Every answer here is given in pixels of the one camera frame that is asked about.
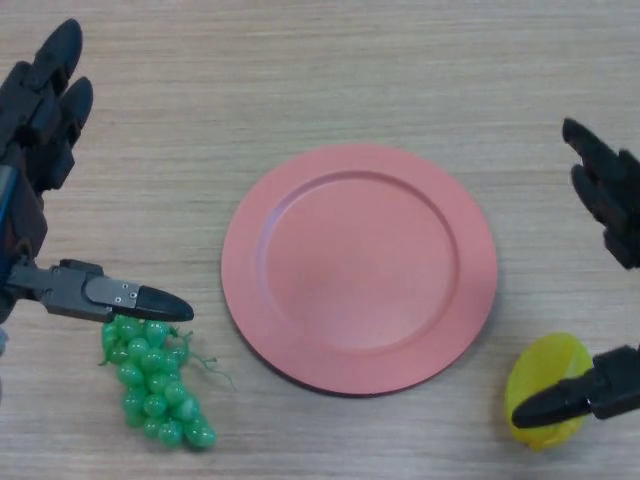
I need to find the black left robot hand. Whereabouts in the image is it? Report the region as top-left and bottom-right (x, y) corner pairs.
(0, 18), (195, 324)

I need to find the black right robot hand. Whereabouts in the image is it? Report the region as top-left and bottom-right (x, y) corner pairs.
(510, 117), (640, 430)

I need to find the yellow starfruit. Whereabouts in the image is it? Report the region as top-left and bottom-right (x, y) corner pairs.
(503, 331), (592, 454)

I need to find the pink round plate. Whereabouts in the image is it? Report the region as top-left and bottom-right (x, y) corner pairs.
(221, 144), (499, 400)

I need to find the green grape bunch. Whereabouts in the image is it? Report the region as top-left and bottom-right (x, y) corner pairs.
(97, 315), (237, 453)

